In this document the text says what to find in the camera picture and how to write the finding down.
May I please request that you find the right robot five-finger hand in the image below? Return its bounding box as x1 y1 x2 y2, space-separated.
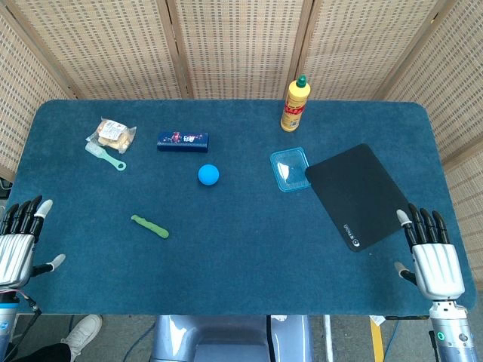
394 202 466 302

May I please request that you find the light green plastic scoop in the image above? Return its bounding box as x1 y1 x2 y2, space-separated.
85 141 128 172

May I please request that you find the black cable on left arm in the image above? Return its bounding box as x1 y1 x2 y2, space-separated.
11 289 43 342

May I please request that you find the clear bag of biscuits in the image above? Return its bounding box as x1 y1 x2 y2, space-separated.
85 117 137 155

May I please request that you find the woven folding screen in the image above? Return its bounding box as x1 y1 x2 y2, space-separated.
0 0 483 293

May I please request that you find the grey-blue robot torso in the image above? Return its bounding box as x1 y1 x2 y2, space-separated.
149 314 315 362

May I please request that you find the blue floor cable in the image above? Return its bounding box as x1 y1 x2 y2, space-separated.
385 318 402 362
128 318 156 362

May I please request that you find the white sneaker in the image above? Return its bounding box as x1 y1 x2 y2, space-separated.
60 314 103 357

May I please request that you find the green stretchy toy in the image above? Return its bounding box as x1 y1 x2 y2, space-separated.
131 214 170 240

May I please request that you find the white table leg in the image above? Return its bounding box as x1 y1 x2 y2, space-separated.
323 315 335 362

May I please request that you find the blue ball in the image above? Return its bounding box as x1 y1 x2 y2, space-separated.
197 164 220 187

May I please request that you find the black mouse pad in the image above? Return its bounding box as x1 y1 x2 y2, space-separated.
304 143 419 253

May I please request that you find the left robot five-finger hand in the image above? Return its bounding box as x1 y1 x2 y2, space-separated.
0 195 67 290

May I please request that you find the blue carpet table cover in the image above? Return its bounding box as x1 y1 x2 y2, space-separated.
3 99 477 317

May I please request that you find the clear blue plastic lid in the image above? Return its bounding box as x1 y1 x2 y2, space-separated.
269 146 312 194

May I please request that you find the black trouser leg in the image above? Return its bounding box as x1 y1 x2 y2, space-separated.
11 342 72 362

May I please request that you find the dark blue printed box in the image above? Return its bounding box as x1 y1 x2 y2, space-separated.
156 131 211 155

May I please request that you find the yellow bottle with green cap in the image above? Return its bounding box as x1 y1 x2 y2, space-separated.
280 75 311 133

